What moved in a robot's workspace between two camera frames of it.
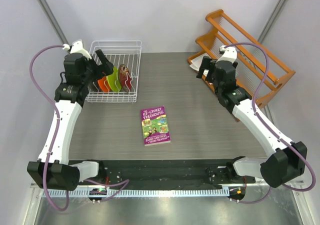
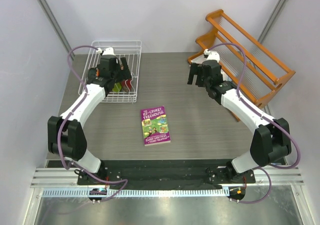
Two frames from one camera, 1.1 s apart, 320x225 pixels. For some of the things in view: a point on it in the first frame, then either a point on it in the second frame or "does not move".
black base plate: x=122 y=172 does not move
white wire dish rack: x=120 y=86 does not move
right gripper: x=206 y=65 → x=195 y=69
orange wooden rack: x=260 y=72 does not move
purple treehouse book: x=155 y=128 does not move
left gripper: x=106 y=68 → x=125 y=74
